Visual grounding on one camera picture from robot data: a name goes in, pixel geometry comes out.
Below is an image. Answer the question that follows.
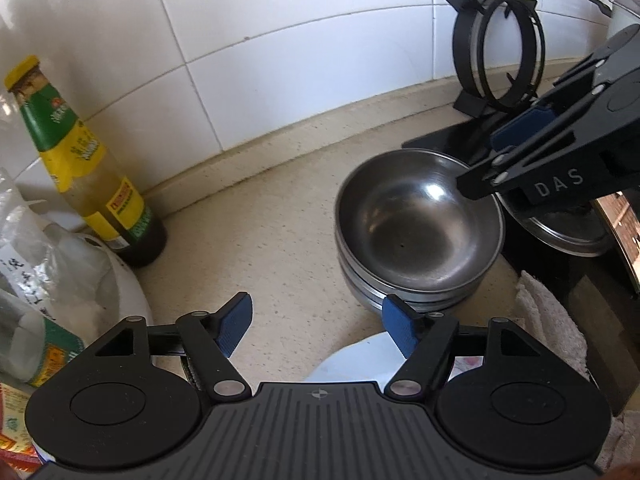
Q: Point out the white pot with handle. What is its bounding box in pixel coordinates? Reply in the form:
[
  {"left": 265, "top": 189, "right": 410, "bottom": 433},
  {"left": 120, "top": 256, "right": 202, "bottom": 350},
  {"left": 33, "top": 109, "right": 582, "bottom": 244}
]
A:
[{"left": 589, "top": 0, "right": 640, "bottom": 39}]

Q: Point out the red yellow seasoning packet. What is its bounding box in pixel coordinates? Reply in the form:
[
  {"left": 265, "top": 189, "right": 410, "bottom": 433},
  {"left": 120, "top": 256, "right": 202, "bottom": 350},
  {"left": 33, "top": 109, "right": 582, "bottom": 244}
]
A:
[{"left": 0, "top": 384, "right": 41, "bottom": 478}]

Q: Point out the clear plastic bag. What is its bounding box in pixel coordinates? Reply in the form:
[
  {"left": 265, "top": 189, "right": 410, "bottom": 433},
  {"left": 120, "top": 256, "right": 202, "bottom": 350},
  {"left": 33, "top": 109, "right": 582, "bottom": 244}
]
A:
[{"left": 1, "top": 172, "right": 119, "bottom": 344}]

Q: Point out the steel bowl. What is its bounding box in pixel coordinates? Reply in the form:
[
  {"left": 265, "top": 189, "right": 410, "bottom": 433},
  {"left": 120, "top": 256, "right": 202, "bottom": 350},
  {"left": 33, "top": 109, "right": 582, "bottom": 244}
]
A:
[
  {"left": 334, "top": 148, "right": 504, "bottom": 295},
  {"left": 337, "top": 250, "right": 486, "bottom": 314}
]

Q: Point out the green yellow sauce bottle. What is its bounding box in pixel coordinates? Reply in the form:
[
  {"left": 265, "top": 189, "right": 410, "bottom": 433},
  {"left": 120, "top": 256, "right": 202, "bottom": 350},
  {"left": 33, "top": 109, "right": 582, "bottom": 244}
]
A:
[{"left": 4, "top": 55, "right": 167, "bottom": 269}]

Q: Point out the white rotating spice rack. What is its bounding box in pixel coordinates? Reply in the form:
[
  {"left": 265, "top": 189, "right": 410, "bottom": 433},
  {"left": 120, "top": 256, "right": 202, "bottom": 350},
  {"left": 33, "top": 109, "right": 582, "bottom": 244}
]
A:
[{"left": 8, "top": 156, "right": 155, "bottom": 376}]

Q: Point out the black stove pan support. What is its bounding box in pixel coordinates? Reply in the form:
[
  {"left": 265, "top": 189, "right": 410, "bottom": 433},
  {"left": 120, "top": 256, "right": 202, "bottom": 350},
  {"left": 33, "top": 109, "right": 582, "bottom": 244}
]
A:
[{"left": 446, "top": 0, "right": 546, "bottom": 117}]

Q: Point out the steel pot lid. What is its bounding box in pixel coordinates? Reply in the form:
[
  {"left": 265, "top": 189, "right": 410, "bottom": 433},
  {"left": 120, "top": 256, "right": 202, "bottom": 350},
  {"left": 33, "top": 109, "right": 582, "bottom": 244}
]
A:
[{"left": 497, "top": 194, "right": 613, "bottom": 258}]

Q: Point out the beige dish cloth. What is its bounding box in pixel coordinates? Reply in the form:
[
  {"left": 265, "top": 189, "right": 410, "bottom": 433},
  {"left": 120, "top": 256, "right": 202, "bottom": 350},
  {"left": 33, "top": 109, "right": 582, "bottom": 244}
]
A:
[{"left": 514, "top": 271, "right": 639, "bottom": 474}]

